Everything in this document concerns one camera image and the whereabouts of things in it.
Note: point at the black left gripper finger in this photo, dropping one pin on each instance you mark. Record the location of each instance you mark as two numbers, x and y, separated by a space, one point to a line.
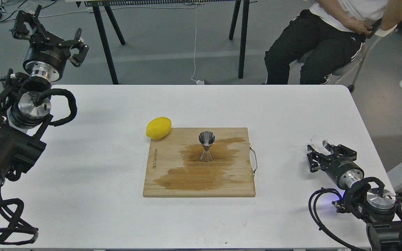
77 43
28 27

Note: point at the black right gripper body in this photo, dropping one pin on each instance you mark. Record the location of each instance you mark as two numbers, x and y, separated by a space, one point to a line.
342 171

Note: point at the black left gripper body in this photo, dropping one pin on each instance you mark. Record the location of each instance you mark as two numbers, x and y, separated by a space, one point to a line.
46 52

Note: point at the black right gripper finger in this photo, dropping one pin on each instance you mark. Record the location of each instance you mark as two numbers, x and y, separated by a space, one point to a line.
316 160
341 151

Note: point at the clear glass cup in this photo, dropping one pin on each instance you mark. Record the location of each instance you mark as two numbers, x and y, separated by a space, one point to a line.
319 142

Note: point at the steel jigger measuring cup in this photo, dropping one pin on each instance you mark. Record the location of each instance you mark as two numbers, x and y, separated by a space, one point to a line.
206 138

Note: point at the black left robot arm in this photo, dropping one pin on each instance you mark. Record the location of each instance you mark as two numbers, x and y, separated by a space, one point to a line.
28 105

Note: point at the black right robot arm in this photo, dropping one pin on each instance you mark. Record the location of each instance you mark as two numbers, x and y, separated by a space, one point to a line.
365 197

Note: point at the black-legged background table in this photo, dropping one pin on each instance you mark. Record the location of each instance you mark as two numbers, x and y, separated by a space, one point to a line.
168 42

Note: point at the white chair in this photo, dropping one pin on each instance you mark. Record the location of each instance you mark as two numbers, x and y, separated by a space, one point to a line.
359 60

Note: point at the yellow lemon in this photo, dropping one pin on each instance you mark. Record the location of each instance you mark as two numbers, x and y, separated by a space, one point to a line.
158 128

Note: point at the seated person white shirt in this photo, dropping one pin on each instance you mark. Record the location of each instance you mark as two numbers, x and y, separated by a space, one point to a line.
334 31

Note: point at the wooden cutting board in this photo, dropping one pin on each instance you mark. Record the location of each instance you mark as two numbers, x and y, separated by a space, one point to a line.
174 168

